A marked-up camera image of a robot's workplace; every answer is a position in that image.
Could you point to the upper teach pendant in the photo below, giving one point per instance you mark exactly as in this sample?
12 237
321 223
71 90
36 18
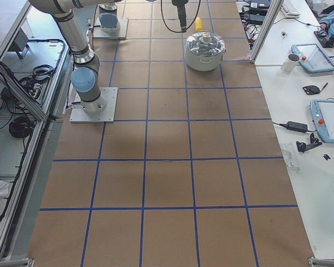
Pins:
313 58

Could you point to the lower teach pendant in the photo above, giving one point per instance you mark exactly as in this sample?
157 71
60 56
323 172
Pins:
322 112

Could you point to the black power adapter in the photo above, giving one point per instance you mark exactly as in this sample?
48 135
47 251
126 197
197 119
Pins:
297 127

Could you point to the aluminium frame post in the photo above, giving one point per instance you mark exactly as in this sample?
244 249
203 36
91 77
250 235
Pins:
265 28

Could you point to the glass pot lid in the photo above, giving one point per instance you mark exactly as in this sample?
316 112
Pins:
205 44

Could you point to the yellow corn cob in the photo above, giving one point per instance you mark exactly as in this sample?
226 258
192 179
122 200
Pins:
198 24

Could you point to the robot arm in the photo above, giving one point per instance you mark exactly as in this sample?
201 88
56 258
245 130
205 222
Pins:
84 78
109 10

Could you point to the pale green cooking pot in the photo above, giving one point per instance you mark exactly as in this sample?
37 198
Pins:
201 63

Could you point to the teach pendant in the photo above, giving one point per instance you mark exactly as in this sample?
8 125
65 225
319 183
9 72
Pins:
322 112
313 58

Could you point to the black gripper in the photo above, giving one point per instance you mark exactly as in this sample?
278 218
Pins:
180 8

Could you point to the white keyboard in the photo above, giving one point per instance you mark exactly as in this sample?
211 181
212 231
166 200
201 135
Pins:
289 10

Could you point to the white paper cup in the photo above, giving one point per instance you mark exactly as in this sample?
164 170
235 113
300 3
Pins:
290 62

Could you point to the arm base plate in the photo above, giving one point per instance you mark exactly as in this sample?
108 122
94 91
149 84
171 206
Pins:
122 29
102 110

